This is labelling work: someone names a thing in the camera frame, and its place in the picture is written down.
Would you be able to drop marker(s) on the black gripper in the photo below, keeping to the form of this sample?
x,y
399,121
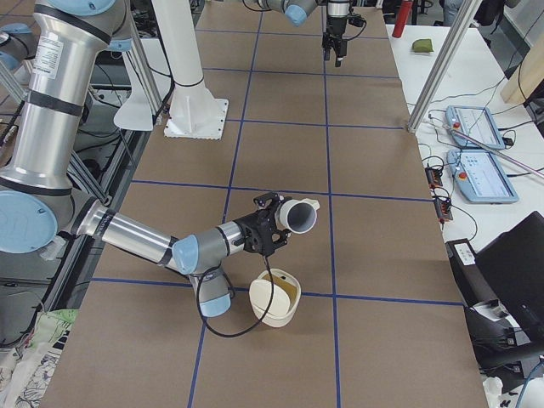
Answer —
x,y
335,27
252,231

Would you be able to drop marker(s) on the white HOME mug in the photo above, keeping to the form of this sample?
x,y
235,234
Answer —
x,y
298,216

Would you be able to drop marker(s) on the cream swing-lid bin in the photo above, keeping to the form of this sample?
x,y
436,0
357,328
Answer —
x,y
275,298

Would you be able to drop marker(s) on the red bottle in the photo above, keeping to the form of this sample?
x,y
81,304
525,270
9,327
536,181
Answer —
x,y
402,18

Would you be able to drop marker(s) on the green bean bag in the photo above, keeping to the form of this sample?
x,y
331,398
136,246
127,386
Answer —
x,y
422,46

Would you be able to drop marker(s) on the upper teach pendant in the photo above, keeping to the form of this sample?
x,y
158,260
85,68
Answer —
x,y
475,122

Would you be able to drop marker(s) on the teach pendant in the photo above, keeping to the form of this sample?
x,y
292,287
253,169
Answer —
x,y
480,177
475,122

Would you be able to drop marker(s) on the upper black relay module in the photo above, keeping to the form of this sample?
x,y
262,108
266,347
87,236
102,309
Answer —
x,y
433,176

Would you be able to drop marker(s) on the black relay module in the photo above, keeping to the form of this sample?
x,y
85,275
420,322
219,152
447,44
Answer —
x,y
442,207
433,176

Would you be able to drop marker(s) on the lower black relay module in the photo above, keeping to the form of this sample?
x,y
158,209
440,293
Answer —
x,y
442,207

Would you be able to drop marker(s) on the lower teach pendant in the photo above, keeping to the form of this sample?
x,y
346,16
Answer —
x,y
480,177

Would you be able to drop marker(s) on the wooden board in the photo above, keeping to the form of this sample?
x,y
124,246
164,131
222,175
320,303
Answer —
x,y
527,76

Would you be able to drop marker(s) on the black label printer box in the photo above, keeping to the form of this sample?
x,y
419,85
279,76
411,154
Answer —
x,y
464,269

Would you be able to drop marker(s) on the metal grabber stick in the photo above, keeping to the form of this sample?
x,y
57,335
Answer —
x,y
505,157

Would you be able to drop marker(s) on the patterned cloth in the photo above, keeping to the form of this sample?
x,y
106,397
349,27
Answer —
x,y
27,369

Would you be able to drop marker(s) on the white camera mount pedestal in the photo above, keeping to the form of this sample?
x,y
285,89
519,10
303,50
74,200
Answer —
x,y
194,112

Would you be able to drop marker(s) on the aluminium frame post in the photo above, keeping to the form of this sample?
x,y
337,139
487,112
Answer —
x,y
446,54

